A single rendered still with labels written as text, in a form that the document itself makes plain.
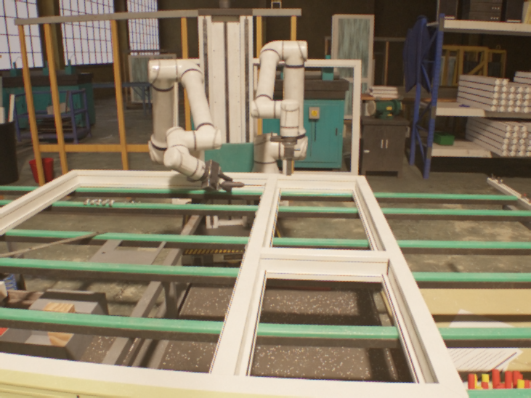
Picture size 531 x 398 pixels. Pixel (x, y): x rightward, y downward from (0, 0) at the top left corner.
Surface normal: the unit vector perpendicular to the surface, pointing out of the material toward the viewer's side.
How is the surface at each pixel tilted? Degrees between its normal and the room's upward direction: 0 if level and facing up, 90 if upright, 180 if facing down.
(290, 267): 90
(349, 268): 90
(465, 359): 0
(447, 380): 0
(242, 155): 90
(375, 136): 90
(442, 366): 0
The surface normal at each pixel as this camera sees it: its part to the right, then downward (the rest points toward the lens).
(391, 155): -0.06, 0.32
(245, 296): 0.00, -0.95
